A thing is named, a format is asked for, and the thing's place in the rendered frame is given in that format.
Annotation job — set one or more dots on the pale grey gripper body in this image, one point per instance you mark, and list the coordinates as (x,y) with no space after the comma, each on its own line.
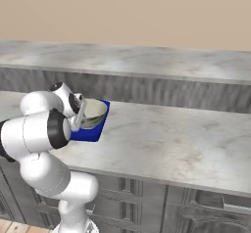
(80,116)

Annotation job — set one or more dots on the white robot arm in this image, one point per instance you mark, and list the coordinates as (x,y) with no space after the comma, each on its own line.
(32,135)

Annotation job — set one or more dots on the silver metal bowl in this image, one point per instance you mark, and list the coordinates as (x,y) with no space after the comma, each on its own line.
(95,112)

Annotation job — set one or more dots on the blue tray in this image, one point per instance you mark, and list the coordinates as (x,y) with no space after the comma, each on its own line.
(91,135)

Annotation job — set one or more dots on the grey cupboard door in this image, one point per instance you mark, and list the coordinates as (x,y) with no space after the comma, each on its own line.
(130,204)
(13,191)
(202,214)

